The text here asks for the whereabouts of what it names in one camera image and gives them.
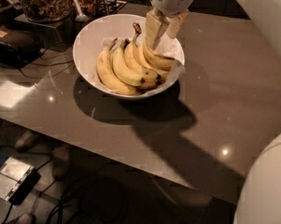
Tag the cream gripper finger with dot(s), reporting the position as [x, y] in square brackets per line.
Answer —
[175, 24]
[156, 26]

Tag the yellow banana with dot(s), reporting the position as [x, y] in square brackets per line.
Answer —
[157, 59]
[144, 62]
[107, 76]
[124, 73]
[147, 74]

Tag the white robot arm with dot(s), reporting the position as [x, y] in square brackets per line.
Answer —
[260, 198]

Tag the white ceramic bowl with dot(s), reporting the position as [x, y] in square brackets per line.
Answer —
[97, 35]

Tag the metal scoop in cup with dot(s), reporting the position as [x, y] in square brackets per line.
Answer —
[81, 18]

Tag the glass jar of nuts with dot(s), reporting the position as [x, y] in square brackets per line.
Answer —
[46, 10]

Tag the black device with label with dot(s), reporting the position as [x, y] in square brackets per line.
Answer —
[18, 47]

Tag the silver box on floor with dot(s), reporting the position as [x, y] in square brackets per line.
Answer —
[17, 179]

